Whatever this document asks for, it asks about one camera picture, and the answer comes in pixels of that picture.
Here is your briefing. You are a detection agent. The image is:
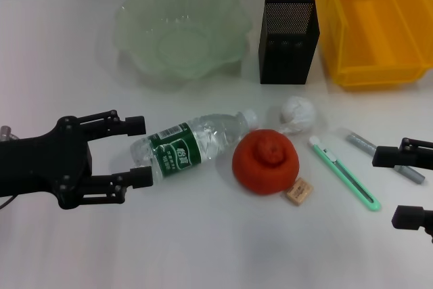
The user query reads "clear green-label water bottle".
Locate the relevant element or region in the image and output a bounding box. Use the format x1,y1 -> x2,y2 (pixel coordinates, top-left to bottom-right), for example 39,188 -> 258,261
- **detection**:
130,109 -> 260,187

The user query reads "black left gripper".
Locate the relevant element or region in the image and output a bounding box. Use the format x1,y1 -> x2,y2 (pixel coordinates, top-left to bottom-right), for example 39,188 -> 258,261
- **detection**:
0,109 -> 153,210

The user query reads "green glass fruit plate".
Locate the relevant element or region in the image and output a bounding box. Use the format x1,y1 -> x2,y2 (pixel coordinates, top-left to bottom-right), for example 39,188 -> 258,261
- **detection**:
114,0 -> 254,87

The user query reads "small tan eraser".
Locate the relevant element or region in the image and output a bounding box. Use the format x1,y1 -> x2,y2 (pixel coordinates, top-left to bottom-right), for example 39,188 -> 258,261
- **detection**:
286,177 -> 315,207

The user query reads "yellow plastic bin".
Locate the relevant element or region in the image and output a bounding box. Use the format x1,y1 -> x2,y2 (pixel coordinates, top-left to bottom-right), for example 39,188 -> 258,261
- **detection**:
311,0 -> 433,92

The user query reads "grey marker pen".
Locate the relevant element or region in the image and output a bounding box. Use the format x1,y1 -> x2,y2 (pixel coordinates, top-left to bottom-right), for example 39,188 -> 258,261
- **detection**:
345,133 -> 426,185

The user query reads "white paper ball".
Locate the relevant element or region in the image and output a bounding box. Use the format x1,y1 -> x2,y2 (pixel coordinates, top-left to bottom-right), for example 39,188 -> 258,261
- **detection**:
277,95 -> 317,135

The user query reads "mint green utility knife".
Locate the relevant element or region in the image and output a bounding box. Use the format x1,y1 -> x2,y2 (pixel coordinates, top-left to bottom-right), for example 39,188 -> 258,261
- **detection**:
308,135 -> 382,213

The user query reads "black mesh pen holder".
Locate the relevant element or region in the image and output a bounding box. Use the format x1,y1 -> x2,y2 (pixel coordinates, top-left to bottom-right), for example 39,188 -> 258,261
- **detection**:
258,0 -> 321,85

